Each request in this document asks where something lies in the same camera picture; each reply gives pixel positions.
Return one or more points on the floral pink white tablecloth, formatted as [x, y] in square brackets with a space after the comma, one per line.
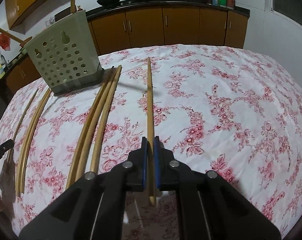
[233, 111]

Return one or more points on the red plastic bag on wall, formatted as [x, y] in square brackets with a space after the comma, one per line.
[5, 42]

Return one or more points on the brown lower kitchen cabinets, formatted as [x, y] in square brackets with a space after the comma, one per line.
[156, 23]

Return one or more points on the yellow detergent bottle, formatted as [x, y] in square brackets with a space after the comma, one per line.
[2, 71]

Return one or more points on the thin wooden chopstick leftmost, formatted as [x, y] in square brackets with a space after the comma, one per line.
[8, 159]

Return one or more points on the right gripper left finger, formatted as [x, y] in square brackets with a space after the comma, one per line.
[137, 176]

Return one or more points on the wooden chopstick far left pair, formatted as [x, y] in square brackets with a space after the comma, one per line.
[29, 144]

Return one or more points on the chopstick out of holder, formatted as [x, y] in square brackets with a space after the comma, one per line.
[20, 41]

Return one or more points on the green perforated utensil holder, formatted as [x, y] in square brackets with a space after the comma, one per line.
[65, 55]

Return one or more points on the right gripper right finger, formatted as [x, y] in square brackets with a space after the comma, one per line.
[164, 177]

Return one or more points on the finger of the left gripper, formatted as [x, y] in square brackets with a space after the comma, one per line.
[6, 146]

